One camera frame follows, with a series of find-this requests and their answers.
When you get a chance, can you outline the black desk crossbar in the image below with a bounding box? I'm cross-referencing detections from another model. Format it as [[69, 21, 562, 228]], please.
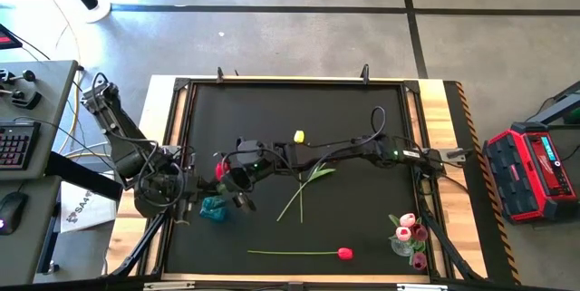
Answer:
[[44, 152, 123, 201]]

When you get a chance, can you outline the black ball-ended lever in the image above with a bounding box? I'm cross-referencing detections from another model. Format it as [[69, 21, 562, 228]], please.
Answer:
[[0, 68, 37, 86]]

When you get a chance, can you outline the black desk bracket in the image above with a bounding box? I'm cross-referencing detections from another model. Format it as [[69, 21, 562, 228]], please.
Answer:
[[9, 90, 44, 111]]

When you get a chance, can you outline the grey equipment stand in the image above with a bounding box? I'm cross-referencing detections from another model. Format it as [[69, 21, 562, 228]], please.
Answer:
[[527, 80, 580, 125]]

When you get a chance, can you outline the white round stand base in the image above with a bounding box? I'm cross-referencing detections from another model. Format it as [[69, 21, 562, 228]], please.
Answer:
[[67, 0, 113, 24]]

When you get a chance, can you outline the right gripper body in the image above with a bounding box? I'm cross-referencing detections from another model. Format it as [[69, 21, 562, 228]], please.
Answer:
[[228, 145, 285, 214]]

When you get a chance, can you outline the black device with red light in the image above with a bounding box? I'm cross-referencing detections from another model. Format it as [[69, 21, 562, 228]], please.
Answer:
[[0, 23, 23, 51]]

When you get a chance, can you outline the yellow artificial tulip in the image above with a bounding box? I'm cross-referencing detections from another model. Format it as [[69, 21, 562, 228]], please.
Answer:
[[275, 166, 337, 223], [293, 130, 305, 225]]

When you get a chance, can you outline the red artificial tulip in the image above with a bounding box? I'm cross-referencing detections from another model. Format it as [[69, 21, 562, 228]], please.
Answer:
[[246, 247, 354, 262], [214, 160, 230, 198]]

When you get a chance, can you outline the dark table mat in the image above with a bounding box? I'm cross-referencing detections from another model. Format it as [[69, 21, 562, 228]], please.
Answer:
[[163, 82, 430, 276]]

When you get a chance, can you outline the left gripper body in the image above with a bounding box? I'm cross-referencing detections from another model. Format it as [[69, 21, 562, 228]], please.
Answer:
[[179, 175, 200, 225]]

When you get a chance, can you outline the black diagonal support strut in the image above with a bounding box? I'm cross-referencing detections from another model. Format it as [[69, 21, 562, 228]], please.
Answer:
[[102, 211, 169, 279], [415, 181, 484, 282]]

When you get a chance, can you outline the black hazard-striped panel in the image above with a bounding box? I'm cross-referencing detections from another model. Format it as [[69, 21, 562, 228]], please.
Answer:
[[442, 80, 523, 286]]

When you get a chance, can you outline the blue glass vase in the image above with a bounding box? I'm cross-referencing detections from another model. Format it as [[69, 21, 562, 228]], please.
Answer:
[[199, 195, 230, 224]]

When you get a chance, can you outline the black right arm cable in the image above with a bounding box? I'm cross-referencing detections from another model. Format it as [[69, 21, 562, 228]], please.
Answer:
[[289, 105, 388, 165]]

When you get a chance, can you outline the silver metal bracket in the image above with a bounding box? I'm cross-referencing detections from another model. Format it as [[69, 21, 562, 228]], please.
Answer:
[[142, 280, 197, 291], [396, 283, 449, 291]]

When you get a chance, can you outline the grey desk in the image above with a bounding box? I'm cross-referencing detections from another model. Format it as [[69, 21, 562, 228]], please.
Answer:
[[0, 175, 63, 288], [0, 59, 79, 182]]

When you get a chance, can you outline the clear glass vase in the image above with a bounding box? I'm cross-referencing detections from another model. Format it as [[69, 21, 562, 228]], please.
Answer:
[[389, 235, 417, 258]]

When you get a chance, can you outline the black keyboard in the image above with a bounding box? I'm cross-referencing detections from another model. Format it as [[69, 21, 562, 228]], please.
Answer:
[[0, 121, 42, 172]]

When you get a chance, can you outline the black computer mouse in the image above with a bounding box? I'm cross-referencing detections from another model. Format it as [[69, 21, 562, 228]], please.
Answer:
[[0, 190, 28, 237]]

